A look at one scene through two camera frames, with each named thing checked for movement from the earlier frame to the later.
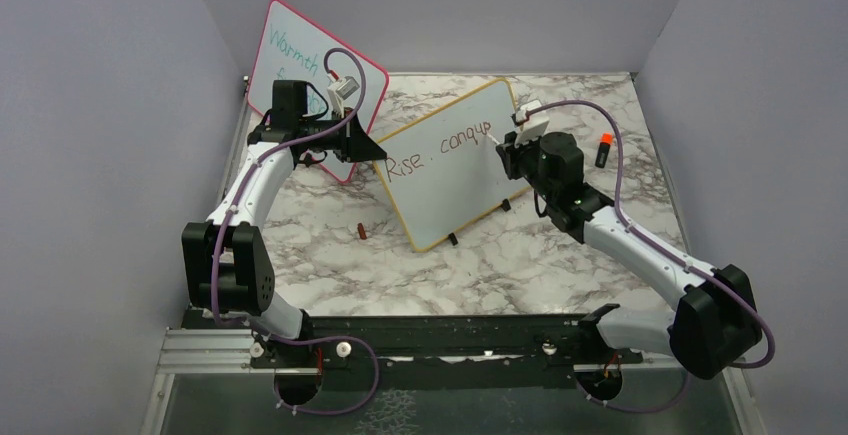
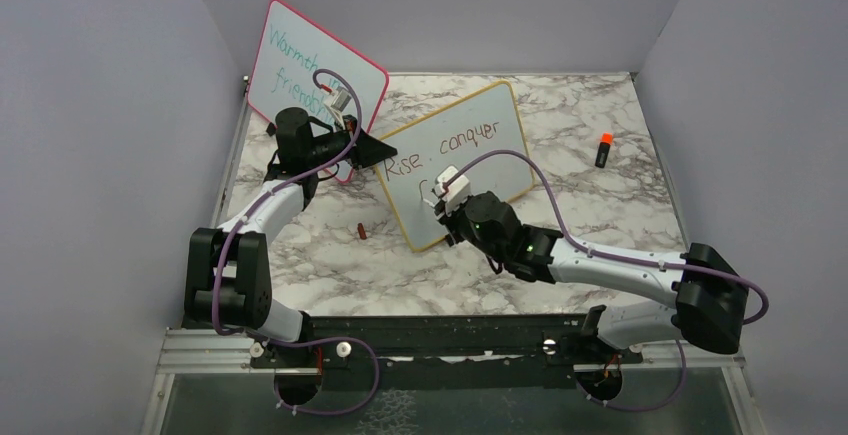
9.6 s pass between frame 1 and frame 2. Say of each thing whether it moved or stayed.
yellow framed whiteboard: stayed
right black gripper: moved
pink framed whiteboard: stayed
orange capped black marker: stayed
